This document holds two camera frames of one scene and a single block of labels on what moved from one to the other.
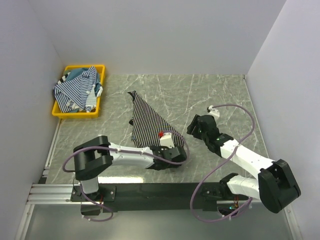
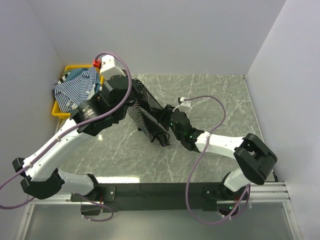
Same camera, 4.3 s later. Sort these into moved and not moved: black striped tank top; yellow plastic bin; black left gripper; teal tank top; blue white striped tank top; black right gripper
Moved: black left gripper; black right gripper; black striped tank top
Not moved: blue white striped tank top; teal tank top; yellow plastic bin
